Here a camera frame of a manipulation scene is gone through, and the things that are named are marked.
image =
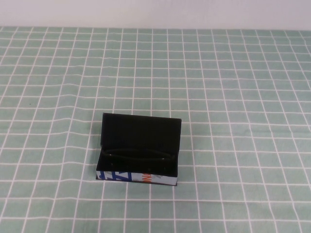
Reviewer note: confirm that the black printed glasses case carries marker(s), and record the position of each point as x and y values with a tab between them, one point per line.
138	131

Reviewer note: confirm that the green white checked tablecloth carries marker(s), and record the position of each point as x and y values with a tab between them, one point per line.
218	85

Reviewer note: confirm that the black frame glasses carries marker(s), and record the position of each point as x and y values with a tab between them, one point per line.
136	155

